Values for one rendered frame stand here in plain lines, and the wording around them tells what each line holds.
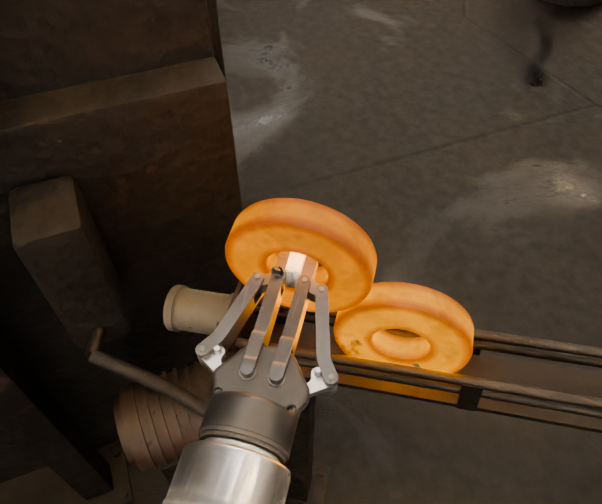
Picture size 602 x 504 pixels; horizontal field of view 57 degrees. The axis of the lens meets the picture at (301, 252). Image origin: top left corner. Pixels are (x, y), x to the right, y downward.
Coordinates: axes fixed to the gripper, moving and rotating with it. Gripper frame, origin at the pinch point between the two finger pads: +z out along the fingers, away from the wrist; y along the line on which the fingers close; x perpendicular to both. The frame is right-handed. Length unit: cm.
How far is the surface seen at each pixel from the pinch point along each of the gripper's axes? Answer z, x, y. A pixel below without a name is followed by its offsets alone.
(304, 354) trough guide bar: -4.0, -14.7, 1.2
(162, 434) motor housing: -12.6, -31.1, -17.0
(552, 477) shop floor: 11, -84, 53
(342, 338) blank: -2.1, -12.4, 5.2
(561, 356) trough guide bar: 2.1, -14.1, 30.0
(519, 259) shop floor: 72, -87, 46
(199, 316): -2.3, -14.1, -12.4
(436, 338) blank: -2.0, -8.3, 15.1
